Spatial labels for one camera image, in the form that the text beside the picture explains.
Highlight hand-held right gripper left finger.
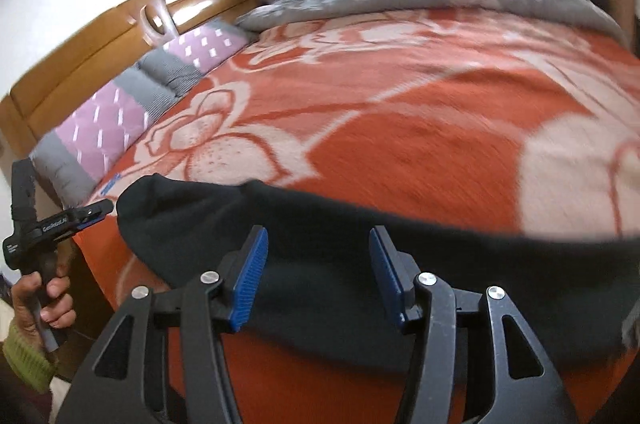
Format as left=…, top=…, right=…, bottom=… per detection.
left=55, top=226, right=271, bottom=424

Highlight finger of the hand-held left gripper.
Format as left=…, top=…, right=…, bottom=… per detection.
left=74, top=199, right=115, bottom=233

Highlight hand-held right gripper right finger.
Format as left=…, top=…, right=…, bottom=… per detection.
left=368, top=226, right=581, bottom=424

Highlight black pants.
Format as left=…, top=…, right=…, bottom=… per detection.
left=116, top=174, right=640, bottom=380

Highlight person's left forearm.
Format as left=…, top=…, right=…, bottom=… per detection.
left=0, top=319, right=66, bottom=424

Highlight person's left hand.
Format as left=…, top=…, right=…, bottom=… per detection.
left=11, top=254, right=77, bottom=341

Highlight pink grey quilted pillow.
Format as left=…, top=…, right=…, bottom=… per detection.
left=137, top=21, right=258, bottom=97
left=30, top=66, right=176, bottom=199

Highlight orange floral blanket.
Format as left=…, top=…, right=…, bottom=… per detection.
left=72, top=11, right=640, bottom=424

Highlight wooden headboard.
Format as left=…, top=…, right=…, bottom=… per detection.
left=0, top=0, right=261, bottom=159

